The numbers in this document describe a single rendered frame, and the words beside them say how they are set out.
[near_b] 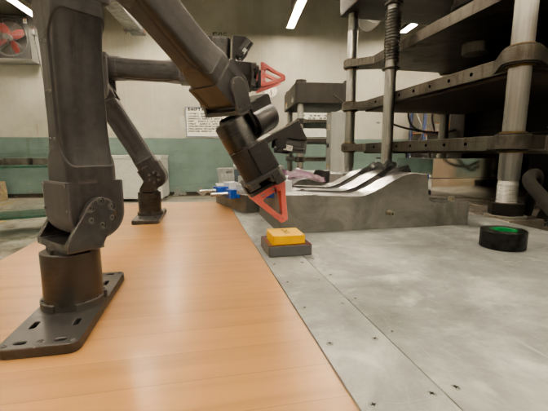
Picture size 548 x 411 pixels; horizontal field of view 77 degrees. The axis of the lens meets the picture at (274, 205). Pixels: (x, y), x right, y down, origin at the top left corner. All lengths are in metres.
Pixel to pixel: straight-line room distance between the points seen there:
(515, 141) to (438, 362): 0.96
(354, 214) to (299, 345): 0.52
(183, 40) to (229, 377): 0.42
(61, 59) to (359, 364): 0.42
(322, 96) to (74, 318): 5.16
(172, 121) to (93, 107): 7.65
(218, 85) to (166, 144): 7.55
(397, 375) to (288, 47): 8.15
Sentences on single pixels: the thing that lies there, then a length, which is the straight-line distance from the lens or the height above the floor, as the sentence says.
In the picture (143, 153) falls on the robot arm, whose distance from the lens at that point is 1.01.
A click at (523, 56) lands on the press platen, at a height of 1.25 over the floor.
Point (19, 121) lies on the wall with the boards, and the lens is 9.16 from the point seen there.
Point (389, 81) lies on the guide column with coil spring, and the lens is 1.90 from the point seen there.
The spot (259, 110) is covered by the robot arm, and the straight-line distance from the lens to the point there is 0.64.
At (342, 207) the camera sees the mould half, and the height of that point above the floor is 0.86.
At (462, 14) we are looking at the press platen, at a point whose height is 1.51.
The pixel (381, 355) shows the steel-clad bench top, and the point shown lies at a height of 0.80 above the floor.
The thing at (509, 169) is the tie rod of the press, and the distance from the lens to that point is 1.27.
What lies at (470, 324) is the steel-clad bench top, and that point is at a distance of 0.45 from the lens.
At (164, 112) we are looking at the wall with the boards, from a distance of 8.13.
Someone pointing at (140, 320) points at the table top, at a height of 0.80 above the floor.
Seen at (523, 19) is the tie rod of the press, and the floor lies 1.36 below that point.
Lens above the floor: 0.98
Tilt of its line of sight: 9 degrees down
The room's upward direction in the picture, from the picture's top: straight up
